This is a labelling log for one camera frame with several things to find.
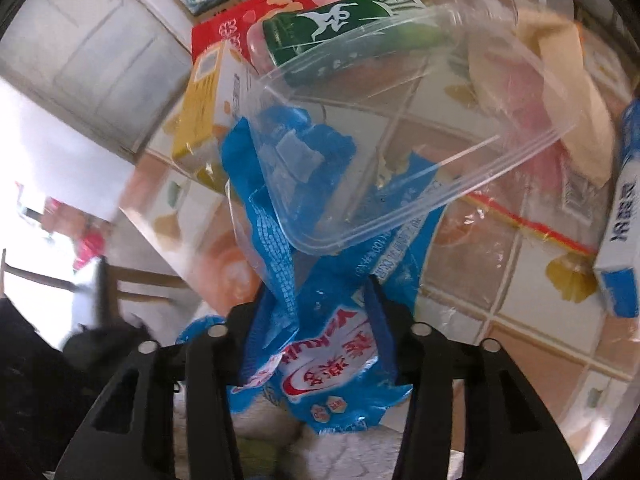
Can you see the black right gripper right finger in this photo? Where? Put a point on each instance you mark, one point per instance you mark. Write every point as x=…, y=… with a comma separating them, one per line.
x=508, y=431

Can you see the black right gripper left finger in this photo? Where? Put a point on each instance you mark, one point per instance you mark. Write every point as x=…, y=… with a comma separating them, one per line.
x=129, y=431

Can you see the clear plastic food container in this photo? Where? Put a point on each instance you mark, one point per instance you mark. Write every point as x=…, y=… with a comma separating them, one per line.
x=344, y=160

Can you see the red carton box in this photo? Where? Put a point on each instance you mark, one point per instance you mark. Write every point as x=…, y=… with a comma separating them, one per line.
x=234, y=23

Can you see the blue snack wrapper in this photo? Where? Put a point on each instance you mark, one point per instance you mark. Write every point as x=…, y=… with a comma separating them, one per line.
x=320, y=345

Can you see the blue white milk carton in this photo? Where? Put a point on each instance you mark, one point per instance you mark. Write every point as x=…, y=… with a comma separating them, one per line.
x=617, y=264

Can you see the yellow small carton box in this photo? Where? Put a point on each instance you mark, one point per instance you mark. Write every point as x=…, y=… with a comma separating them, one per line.
x=219, y=83

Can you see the tan paper bag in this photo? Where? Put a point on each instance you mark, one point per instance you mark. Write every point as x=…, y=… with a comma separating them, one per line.
x=539, y=80

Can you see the green snack package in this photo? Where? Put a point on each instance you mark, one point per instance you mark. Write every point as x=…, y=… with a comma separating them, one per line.
x=361, y=40

